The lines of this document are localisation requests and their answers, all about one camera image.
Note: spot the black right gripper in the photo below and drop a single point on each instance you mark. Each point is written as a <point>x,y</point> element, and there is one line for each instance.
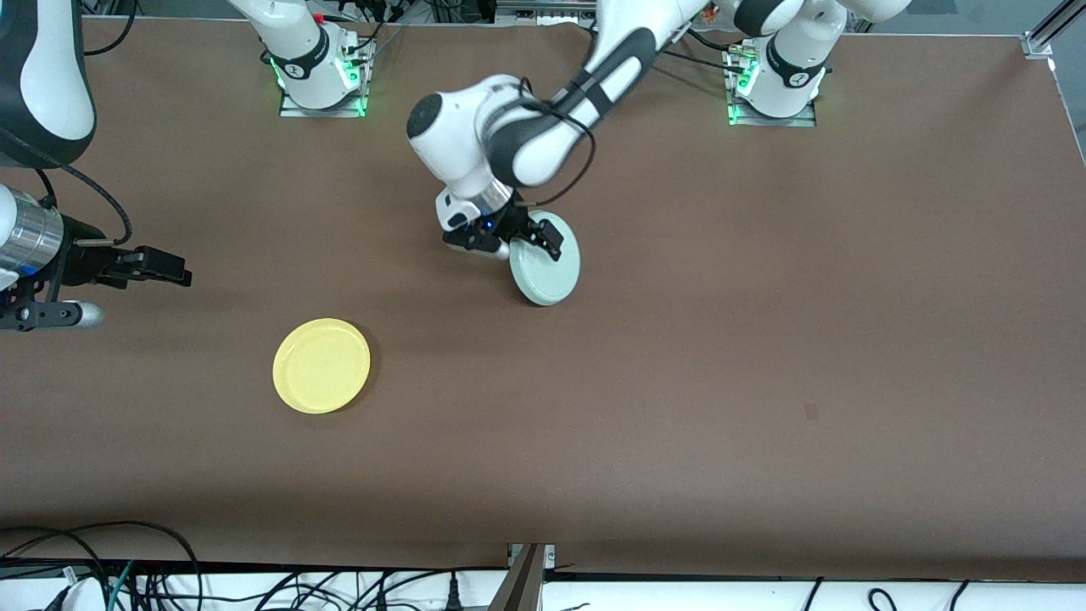
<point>85,255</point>

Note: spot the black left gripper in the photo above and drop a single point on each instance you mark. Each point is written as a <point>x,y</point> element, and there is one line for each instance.
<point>514,222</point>

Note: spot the pale green round plate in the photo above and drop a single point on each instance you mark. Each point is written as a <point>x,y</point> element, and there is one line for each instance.
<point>551,276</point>

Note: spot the yellow round plate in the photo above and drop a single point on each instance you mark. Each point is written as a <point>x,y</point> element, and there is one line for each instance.
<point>321,366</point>

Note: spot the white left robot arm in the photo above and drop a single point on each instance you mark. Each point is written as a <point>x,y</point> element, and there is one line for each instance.
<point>475,127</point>

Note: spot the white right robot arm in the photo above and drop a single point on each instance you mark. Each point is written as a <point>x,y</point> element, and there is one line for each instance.
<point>301,51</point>

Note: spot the brown table cover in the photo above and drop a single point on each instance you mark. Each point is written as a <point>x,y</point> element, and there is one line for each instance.
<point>543,458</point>

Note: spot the aluminium profile beam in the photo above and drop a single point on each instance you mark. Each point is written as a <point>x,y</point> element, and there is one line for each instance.
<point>522,585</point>

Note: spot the black power plug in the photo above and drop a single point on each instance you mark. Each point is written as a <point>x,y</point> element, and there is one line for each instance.
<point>454,596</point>

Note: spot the aluminium table corner profile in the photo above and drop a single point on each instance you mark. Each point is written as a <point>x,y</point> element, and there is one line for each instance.
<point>1048,34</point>

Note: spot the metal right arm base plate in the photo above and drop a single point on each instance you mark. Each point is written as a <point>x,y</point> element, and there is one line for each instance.
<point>322,110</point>

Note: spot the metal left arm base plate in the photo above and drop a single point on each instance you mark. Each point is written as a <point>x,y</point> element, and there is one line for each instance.
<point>772,121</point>

